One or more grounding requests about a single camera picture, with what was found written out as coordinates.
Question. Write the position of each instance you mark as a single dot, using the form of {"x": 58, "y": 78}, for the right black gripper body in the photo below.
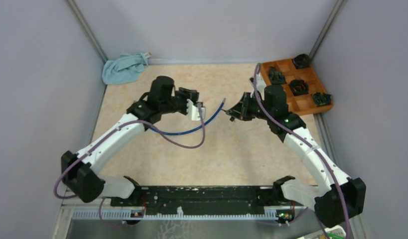
{"x": 252, "y": 108}

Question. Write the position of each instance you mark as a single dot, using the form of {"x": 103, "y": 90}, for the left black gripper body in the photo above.
{"x": 179, "y": 100}

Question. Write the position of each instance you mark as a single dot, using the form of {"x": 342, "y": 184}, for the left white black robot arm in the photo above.
{"x": 80, "y": 170}

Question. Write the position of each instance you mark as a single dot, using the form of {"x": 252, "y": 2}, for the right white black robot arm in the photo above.
{"x": 336, "y": 197}

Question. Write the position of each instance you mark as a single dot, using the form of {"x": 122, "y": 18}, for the dark green object left tray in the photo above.
{"x": 276, "y": 77}

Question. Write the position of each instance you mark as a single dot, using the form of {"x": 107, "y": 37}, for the dark green object tray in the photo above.
{"x": 276, "y": 77}
{"x": 321, "y": 99}

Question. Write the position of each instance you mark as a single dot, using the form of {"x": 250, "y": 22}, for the wooden compartment tray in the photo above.
{"x": 301, "y": 105}

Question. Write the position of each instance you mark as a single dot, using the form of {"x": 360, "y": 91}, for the dark object centre tray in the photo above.
{"x": 299, "y": 87}

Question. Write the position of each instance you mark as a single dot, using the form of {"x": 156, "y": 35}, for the light blue towel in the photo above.
{"x": 126, "y": 69}

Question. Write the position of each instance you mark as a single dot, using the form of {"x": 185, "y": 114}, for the dark green object right tray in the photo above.
{"x": 321, "y": 99}

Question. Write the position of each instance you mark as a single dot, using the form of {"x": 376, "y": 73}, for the dark object top tray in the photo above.
{"x": 301, "y": 61}

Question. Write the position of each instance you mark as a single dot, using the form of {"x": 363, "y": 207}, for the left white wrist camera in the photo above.
{"x": 195, "y": 111}

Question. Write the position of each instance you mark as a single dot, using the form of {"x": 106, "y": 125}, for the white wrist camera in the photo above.
{"x": 195, "y": 111}
{"x": 260, "y": 83}

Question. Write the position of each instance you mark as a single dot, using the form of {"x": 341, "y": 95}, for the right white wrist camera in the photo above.
{"x": 260, "y": 83}

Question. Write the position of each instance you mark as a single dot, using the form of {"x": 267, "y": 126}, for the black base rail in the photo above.
{"x": 207, "y": 201}

